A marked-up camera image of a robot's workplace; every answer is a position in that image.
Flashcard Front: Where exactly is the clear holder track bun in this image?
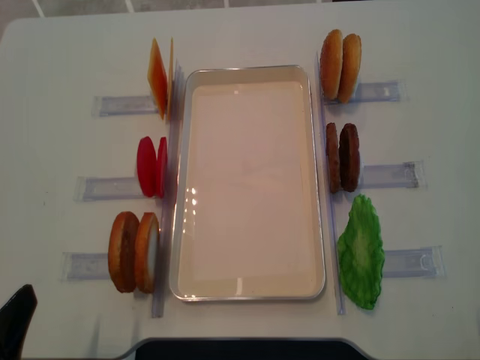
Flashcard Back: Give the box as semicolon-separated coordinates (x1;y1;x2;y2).
60;252;110;281
347;80;408;104

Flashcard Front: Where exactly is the brown bun half outer left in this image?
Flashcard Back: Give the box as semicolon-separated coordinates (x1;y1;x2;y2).
108;211;140;293

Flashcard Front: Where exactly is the orange cheese slice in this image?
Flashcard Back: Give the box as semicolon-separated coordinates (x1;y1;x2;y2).
147;38;168;119

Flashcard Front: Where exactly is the clear rail right long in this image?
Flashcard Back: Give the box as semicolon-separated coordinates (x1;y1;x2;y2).
315;51;346;315

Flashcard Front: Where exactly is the dark meat patty outer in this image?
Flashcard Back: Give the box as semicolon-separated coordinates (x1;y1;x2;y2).
339;123;360;192

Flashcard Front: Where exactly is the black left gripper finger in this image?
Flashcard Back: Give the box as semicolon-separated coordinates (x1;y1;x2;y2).
0;284;38;359

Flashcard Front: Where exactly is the clear holder track patty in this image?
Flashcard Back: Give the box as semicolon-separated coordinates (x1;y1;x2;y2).
358;161;427;189

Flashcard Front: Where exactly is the green lettuce leaf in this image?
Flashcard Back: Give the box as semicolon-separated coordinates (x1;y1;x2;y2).
337;194;386;311

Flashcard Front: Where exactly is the golden bun half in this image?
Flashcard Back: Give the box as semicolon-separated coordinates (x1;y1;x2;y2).
319;29;343;100
337;34;362;104

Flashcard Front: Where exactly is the clear holder track tomato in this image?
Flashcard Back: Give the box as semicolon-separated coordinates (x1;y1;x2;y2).
73;176;144;202

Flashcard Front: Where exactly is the red tomato slice inner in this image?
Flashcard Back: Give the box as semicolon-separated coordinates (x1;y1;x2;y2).
155;136;168;199

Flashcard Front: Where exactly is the clear holder track right bun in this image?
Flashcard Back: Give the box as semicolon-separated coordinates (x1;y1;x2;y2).
347;80;408;104

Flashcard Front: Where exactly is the white rectangular tray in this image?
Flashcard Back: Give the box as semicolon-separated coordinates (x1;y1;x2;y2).
169;65;326;302

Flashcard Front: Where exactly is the brown meat patty inner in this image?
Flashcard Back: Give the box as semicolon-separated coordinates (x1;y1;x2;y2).
325;122;341;194

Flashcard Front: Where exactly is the clear holder track lettuce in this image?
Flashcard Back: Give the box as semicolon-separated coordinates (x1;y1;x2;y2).
383;246;446;278

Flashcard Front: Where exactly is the clear rail left long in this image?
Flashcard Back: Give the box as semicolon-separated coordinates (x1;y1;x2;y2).
151;60;185;318

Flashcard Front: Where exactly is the clear holder track cheese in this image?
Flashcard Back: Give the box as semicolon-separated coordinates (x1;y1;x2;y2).
91;95;158;117

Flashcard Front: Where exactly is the golden bun half inner right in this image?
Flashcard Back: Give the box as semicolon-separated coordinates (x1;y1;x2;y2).
319;29;343;100

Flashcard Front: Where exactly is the clear rail long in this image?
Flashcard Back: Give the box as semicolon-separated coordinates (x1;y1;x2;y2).
315;51;346;315
151;60;185;318

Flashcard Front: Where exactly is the black robot base front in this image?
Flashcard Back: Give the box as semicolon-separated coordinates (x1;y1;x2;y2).
135;339;367;359

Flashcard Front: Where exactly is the clear holder track left bun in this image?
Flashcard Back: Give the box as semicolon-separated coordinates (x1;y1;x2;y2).
60;252;110;281

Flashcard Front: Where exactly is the golden bun half outer right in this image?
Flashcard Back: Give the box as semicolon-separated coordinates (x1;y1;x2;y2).
337;34;362;104

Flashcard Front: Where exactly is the bun half white face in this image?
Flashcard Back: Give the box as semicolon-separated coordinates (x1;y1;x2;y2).
134;212;159;294

